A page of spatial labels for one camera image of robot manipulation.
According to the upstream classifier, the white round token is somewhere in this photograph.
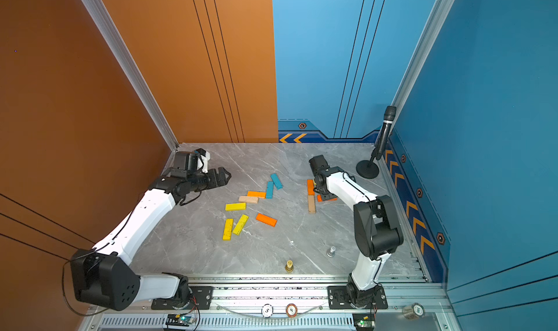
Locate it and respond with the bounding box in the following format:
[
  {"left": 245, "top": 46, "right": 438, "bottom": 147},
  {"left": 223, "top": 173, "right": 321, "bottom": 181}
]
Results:
[{"left": 261, "top": 303, "right": 274, "bottom": 318}]

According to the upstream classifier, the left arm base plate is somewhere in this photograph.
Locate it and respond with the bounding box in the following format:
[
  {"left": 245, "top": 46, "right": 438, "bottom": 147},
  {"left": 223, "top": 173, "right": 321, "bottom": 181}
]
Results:
[{"left": 151, "top": 286, "right": 214, "bottom": 311}]

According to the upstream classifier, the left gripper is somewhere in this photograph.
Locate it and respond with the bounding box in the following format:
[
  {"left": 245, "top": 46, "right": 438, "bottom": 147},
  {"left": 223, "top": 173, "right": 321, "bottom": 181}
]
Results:
[{"left": 188, "top": 166, "right": 233, "bottom": 194}]

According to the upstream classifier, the yellow block tilted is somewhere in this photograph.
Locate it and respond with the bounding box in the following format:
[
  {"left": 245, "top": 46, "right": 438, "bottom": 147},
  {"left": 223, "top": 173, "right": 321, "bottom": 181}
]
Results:
[{"left": 232, "top": 214, "right": 248, "bottom": 235}]

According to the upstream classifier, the light orange block centre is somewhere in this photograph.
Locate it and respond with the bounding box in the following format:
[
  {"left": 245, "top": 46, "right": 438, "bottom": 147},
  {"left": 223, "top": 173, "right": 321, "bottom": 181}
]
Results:
[{"left": 247, "top": 191, "right": 267, "bottom": 199}]

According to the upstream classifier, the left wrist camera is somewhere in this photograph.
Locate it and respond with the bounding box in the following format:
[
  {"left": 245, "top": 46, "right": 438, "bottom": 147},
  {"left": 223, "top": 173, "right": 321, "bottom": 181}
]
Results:
[{"left": 173, "top": 149, "right": 211, "bottom": 173}]

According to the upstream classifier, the left green circuit board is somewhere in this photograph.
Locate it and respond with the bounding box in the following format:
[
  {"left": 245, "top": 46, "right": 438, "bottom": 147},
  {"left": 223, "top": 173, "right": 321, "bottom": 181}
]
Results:
[{"left": 165, "top": 314, "right": 198, "bottom": 330}]

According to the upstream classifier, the yellow block leftmost upright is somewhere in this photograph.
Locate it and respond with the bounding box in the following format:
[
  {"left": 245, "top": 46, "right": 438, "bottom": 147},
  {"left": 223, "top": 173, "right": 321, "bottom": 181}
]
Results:
[{"left": 222, "top": 218, "right": 234, "bottom": 241}]

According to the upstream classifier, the green circuit board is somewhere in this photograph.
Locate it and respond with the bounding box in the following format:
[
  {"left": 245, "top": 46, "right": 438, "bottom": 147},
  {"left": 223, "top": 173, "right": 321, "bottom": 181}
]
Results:
[
  {"left": 165, "top": 314, "right": 198, "bottom": 330},
  {"left": 352, "top": 314, "right": 376, "bottom": 331}
]

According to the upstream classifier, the brass weight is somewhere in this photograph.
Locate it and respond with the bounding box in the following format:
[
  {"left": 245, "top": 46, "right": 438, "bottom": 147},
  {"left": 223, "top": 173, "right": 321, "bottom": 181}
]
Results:
[{"left": 285, "top": 260, "right": 294, "bottom": 273}]

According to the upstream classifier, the copper round token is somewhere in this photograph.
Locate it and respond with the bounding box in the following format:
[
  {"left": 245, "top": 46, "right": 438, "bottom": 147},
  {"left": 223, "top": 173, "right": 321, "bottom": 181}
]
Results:
[{"left": 286, "top": 303, "right": 298, "bottom": 318}]

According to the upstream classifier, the teal block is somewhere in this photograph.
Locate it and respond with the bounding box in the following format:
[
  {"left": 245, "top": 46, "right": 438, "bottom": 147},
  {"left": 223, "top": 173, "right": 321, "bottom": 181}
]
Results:
[
  {"left": 270, "top": 173, "right": 283, "bottom": 189},
  {"left": 265, "top": 181, "right": 275, "bottom": 199}
]

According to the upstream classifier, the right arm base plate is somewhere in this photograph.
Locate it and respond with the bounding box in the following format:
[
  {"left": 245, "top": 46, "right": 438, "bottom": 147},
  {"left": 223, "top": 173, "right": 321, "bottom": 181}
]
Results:
[{"left": 328, "top": 284, "right": 388, "bottom": 311}]

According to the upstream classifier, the beige block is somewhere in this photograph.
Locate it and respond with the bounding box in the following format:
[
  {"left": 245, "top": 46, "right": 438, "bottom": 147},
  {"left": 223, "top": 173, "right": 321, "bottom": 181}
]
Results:
[
  {"left": 238, "top": 196, "right": 259, "bottom": 204},
  {"left": 307, "top": 195, "right": 316, "bottom": 214}
]

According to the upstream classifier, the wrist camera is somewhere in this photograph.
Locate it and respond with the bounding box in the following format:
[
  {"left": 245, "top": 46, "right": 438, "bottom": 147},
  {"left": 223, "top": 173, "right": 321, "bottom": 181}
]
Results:
[
  {"left": 309, "top": 155, "right": 329, "bottom": 175},
  {"left": 173, "top": 149, "right": 211, "bottom": 173}
]

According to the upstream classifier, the silver weight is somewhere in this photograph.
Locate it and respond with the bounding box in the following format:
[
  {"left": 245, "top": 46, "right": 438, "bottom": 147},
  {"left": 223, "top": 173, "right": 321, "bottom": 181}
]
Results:
[{"left": 326, "top": 246, "right": 337, "bottom": 258}]

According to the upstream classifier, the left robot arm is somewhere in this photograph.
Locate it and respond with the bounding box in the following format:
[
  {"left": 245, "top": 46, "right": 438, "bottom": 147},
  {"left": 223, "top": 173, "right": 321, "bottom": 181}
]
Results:
[{"left": 68, "top": 168, "right": 232, "bottom": 311}]

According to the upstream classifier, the teal block lower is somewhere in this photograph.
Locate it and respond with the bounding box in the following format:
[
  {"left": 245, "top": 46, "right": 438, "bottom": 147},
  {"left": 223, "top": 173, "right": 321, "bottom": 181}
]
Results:
[{"left": 265, "top": 181, "right": 275, "bottom": 199}]

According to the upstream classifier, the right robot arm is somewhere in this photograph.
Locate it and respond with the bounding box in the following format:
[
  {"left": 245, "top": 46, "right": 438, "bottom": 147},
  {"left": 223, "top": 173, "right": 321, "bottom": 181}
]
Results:
[{"left": 309, "top": 155, "right": 404, "bottom": 309}]

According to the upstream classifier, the teal block upper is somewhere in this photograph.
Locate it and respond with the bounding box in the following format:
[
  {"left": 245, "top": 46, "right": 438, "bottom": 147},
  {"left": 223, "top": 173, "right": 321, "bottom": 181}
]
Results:
[{"left": 270, "top": 173, "right": 283, "bottom": 189}]

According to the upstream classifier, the black microphone on stand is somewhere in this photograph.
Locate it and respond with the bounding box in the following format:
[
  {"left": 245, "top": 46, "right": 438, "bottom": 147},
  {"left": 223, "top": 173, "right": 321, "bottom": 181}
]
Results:
[{"left": 356, "top": 106, "right": 397, "bottom": 179}]

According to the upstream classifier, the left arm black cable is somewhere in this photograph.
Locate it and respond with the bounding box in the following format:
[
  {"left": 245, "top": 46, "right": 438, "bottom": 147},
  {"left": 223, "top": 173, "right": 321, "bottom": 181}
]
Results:
[{"left": 60, "top": 191, "right": 145, "bottom": 318}]

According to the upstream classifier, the yellow block horizontal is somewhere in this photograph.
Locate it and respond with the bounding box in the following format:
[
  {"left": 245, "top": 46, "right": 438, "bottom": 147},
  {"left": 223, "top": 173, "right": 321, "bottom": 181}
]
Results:
[{"left": 225, "top": 202, "right": 246, "bottom": 212}]

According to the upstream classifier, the right green circuit board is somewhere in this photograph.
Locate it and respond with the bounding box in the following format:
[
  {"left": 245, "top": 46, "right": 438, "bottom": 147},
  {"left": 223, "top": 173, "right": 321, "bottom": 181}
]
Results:
[{"left": 352, "top": 314, "right": 376, "bottom": 331}]

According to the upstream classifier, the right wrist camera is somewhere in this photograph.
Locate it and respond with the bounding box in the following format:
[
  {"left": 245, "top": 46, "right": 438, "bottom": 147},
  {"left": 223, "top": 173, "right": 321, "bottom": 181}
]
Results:
[{"left": 309, "top": 155, "right": 329, "bottom": 175}]

